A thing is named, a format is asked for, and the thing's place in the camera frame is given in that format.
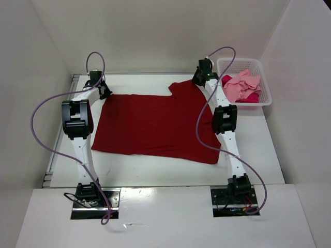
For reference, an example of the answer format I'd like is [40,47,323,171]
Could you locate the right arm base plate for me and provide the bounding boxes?
[210,186,259,218]

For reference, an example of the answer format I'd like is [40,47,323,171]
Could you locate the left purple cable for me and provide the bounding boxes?
[31,51,119,225]

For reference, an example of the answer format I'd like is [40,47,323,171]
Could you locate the white plastic basket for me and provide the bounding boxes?
[217,58,272,109]

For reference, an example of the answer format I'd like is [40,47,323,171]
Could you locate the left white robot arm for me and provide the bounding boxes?
[62,80,112,207]

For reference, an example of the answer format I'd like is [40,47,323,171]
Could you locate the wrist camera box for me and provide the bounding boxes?
[89,70,103,86]
[198,58,213,74]

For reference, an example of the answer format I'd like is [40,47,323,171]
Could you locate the light pink t shirt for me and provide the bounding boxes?
[223,69,262,102]

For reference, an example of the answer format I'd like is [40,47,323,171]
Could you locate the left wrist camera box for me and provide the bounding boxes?
[89,70,103,86]

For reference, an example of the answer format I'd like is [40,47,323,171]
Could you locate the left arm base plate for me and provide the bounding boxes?
[66,188,121,220]

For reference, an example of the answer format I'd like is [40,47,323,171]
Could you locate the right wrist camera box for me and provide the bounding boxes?
[198,58,213,74]

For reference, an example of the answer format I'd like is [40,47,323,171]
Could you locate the magenta t shirt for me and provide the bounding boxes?
[220,74,260,104]

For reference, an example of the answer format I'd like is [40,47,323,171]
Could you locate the dark red t shirt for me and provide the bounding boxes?
[92,81,221,164]

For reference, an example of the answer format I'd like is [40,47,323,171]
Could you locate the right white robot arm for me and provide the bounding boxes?
[192,68,251,204]

